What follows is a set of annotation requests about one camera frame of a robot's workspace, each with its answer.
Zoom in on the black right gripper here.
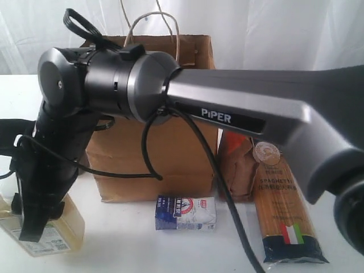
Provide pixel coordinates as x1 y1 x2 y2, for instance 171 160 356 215
14 105 100 237

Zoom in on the yellow grain bottle white cap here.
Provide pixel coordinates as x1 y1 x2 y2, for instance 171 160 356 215
0 173 86 251

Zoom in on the brown paper bag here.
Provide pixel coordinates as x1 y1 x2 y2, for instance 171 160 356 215
79 0 220 203

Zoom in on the blue white milk carton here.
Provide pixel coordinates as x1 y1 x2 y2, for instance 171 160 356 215
155 195 217 231

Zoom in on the brown orange snack pouch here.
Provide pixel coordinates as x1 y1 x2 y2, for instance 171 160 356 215
217 130 259 202

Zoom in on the white backdrop curtain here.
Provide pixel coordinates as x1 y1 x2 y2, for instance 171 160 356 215
1 1 363 75

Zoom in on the spaghetti pasta package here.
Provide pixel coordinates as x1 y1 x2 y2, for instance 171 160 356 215
253 140 328 263

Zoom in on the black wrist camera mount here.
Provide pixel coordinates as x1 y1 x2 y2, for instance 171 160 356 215
1 119 37 161

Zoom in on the black camera cable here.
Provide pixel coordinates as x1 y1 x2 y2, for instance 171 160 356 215
0 8 265 273

